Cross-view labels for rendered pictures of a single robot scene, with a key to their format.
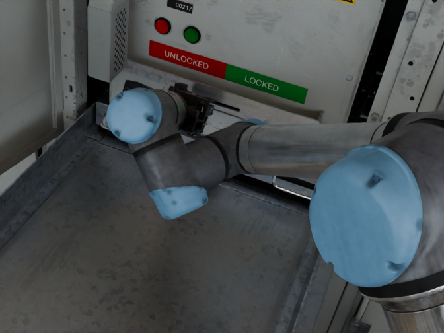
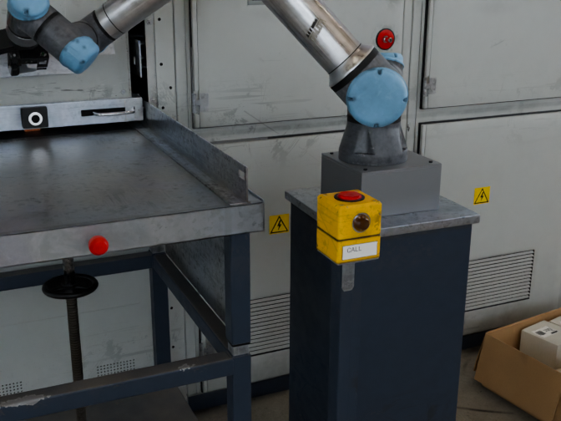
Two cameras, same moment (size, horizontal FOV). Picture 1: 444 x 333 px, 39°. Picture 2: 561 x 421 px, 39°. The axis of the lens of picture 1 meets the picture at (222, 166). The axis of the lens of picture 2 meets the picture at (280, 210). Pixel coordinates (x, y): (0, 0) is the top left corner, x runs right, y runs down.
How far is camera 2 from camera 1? 1.19 m
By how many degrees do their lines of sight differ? 39
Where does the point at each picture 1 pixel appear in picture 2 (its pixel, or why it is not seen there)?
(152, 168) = (58, 31)
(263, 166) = (122, 17)
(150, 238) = (38, 159)
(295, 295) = (165, 146)
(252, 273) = (128, 150)
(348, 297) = not seen: hidden behind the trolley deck
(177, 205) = (86, 48)
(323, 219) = not seen: outside the picture
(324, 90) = not seen: hidden behind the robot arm
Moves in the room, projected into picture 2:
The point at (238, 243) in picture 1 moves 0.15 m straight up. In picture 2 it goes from (102, 146) to (98, 82)
